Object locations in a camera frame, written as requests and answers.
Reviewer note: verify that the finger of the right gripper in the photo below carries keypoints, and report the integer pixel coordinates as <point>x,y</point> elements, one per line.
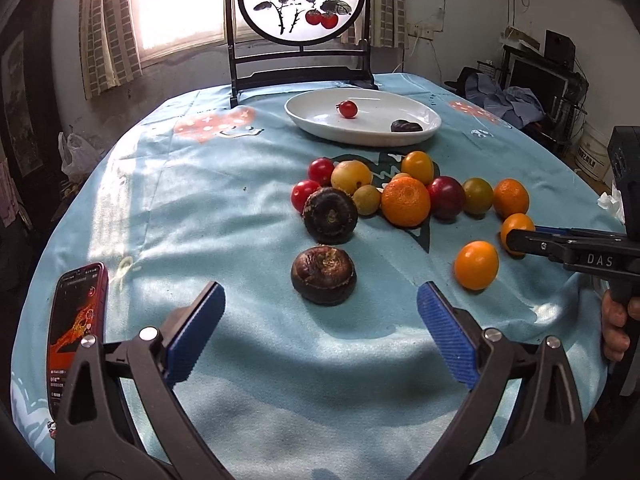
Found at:
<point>589,255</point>
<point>578,232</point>

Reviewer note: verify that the small yellow-green tomato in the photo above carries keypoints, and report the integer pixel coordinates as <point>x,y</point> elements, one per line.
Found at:
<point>367,199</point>

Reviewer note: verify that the left checkered curtain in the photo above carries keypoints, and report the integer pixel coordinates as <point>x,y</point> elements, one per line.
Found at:
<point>109,55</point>

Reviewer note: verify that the smartphone in red case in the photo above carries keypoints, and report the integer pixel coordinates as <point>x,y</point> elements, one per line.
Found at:
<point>77,311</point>

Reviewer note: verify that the right hand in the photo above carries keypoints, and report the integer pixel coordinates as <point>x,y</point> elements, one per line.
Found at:
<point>614,316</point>

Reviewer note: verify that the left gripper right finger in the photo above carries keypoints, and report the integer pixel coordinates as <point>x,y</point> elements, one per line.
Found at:
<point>544,436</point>

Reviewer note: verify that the red cherry tomato with stem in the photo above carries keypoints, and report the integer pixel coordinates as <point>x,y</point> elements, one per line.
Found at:
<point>347,109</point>

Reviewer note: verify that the checkered curtain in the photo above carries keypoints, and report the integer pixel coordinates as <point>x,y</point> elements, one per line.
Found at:
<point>388,24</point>
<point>109,55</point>

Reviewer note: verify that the orange-yellow tomato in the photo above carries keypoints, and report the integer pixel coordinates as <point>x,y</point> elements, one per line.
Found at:
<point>420,166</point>

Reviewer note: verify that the light blue patterned tablecloth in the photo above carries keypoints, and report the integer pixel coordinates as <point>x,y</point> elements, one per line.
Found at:
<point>197,192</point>

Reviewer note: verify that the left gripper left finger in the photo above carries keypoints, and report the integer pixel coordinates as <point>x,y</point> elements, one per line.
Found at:
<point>120,417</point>

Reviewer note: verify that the white oval plate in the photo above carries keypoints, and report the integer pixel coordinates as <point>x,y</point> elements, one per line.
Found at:
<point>315,113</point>

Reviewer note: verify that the yellow spotted tomato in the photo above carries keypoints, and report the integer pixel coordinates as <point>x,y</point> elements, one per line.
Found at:
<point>350,175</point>

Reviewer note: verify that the green-brown tomato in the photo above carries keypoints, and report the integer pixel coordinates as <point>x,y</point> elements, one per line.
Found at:
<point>479,196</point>

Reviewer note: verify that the dark framed picture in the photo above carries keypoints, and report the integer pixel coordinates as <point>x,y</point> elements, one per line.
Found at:
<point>30,122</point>

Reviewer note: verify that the blue clothes pile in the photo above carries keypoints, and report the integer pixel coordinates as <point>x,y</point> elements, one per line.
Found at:
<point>517,106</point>

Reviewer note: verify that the large orange mandarin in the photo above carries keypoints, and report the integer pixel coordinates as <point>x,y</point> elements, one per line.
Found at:
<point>405,202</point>

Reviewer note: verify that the right checkered curtain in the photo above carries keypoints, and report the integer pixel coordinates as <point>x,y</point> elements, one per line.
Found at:
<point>388,24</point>

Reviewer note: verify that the dark brown water chestnut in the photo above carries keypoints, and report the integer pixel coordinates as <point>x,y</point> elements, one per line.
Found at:
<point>324,275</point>

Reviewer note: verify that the round painted screen on stand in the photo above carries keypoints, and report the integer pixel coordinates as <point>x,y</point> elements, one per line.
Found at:
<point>275,42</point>

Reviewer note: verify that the white plastic bag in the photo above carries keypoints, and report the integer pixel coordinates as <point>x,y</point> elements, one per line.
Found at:
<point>78,157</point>

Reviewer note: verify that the dark purple-red tomato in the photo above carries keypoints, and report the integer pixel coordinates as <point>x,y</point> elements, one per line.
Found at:
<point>447,198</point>

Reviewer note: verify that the white wall socket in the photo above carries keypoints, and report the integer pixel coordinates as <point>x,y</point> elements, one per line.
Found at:
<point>420,30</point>

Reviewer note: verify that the black monitor and shelf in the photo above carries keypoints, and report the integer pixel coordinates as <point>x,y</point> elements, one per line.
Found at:
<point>559,91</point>

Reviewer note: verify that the white bucket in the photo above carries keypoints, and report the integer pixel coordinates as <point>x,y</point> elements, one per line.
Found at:
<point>592,152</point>

